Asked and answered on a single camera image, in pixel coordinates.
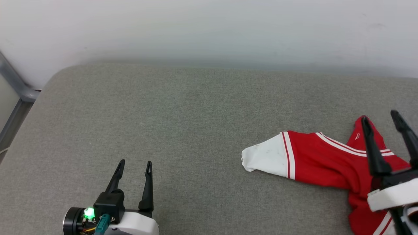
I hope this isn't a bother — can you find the red and white jersey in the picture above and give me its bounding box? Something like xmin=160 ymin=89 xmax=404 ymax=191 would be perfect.
xmin=241 ymin=115 xmax=418 ymax=235

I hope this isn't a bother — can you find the teal plug camera cable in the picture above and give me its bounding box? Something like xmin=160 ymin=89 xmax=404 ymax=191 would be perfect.
xmin=94 ymin=214 xmax=110 ymax=235

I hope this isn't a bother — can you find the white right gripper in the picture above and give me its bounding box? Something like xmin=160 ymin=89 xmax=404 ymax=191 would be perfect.
xmin=361 ymin=110 xmax=418 ymax=212

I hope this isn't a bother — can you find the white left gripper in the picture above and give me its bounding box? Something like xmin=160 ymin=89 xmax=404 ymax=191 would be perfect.
xmin=63 ymin=159 xmax=159 ymax=235

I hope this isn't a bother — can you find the grey metal frame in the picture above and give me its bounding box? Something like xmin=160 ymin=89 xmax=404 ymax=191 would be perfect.
xmin=0 ymin=52 xmax=41 ymax=164

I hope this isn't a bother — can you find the grey fabric sofa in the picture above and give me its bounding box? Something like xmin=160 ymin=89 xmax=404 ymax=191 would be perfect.
xmin=0 ymin=62 xmax=418 ymax=235

